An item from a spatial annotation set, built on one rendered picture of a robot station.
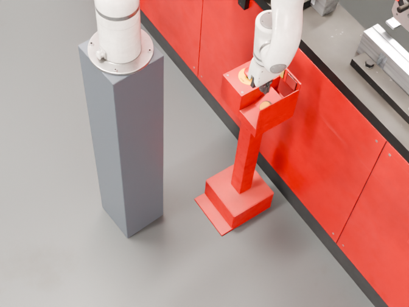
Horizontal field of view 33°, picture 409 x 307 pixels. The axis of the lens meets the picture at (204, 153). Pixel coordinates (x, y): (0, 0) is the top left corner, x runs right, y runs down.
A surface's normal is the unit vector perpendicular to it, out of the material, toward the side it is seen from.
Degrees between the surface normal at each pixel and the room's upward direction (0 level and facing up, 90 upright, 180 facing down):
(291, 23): 45
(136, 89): 90
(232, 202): 0
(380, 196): 90
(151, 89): 90
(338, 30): 0
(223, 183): 0
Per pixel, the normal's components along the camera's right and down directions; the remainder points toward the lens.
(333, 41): 0.05, -0.54
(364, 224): -0.83, 0.45
